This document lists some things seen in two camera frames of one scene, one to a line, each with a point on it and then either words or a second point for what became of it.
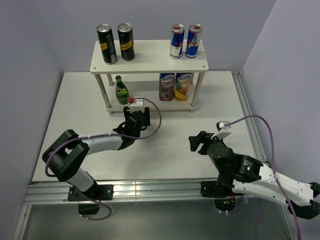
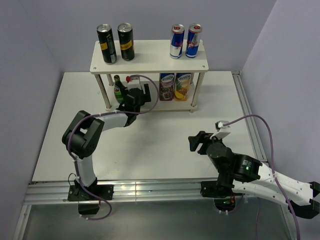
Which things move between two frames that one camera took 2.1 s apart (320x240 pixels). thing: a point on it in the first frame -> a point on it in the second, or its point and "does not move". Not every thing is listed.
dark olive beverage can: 127,41 does not move
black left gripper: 147,121 -> 145,97
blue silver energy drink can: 193,40 does not move
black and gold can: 107,41 does not move
